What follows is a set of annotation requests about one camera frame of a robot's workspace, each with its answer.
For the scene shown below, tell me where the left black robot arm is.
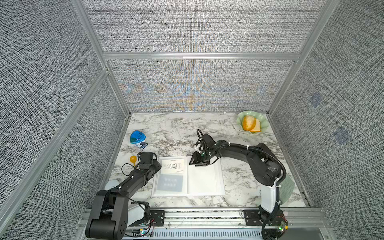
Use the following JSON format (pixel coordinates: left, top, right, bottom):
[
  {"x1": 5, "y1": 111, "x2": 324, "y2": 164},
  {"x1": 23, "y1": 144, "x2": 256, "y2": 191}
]
[{"x1": 85, "y1": 160, "x2": 162, "y2": 240}]

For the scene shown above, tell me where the white photo album book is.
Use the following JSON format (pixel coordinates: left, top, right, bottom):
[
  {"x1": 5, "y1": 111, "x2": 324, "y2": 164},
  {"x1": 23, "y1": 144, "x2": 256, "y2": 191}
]
[{"x1": 151, "y1": 156, "x2": 225, "y2": 198}]

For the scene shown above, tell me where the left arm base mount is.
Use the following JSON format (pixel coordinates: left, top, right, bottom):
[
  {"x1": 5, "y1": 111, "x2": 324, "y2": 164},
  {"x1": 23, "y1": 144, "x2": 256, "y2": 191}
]
[{"x1": 128, "y1": 202, "x2": 165, "y2": 229}]

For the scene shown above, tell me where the yellow spoon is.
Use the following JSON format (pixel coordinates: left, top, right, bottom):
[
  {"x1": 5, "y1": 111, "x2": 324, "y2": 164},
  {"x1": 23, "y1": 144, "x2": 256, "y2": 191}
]
[{"x1": 130, "y1": 156, "x2": 138, "y2": 167}]

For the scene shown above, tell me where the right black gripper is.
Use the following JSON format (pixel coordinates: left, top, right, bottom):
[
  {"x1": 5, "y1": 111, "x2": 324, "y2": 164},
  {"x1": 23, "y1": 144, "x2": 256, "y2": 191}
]
[{"x1": 187, "y1": 149, "x2": 211, "y2": 166}]

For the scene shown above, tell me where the blue card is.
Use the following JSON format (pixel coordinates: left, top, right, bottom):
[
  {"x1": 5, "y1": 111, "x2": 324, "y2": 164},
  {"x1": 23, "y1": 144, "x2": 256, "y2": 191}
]
[{"x1": 156, "y1": 175, "x2": 184, "y2": 192}]

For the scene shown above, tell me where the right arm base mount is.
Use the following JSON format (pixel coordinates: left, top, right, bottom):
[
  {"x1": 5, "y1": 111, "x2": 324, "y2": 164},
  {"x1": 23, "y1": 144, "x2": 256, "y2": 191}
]
[{"x1": 241, "y1": 207, "x2": 288, "y2": 240}]

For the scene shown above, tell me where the green folded cloth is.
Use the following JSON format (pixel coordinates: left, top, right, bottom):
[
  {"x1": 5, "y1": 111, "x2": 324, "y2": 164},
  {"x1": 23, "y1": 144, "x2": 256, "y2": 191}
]
[{"x1": 280, "y1": 176, "x2": 296, "y2": 204}]

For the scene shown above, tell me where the bread piece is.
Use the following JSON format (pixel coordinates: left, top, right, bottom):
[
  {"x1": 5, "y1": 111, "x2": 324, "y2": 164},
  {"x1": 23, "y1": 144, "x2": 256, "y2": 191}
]
[{"x1": 242, "y1": 115, "x2": 261, "y2": 133}]

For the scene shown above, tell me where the white card grey print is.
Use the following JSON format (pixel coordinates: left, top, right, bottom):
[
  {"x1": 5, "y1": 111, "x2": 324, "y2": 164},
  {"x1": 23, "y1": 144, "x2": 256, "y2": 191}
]
[{"x1": 162, "y1": 158, "x2": 185, "y2": 175}]

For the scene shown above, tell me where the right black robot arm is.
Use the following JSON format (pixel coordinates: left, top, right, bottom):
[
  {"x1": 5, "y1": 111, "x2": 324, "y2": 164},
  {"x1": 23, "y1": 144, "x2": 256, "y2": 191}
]
[{"x1": 189, "y1": 139, "x2": 287, "y2": 215}]

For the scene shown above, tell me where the green glass plate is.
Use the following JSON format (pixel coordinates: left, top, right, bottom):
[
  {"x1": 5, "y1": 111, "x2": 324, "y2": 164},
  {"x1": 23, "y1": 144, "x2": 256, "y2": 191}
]
[{"x1": 237, "y1": 111, "x2": 270, "y2": 134}]

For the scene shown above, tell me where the blue lidded cup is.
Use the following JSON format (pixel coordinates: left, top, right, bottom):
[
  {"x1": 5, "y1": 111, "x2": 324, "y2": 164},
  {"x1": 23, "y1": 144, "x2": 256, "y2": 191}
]
[{"x1": 130, "y1": 130, "x2": 147, "y2": 150}]

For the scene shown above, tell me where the aluminium front rail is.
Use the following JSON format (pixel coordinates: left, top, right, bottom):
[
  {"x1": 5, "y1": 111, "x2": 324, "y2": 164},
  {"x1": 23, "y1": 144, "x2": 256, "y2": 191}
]
[{"x1": 74, "y1": 207, "x2": 337, "y2": 240}]

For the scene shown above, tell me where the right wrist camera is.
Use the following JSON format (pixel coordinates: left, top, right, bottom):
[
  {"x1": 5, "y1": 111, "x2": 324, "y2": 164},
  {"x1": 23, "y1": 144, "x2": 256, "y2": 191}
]
[{"x1": 196, "y1": 133, "x2": 216, "y2": 154}]

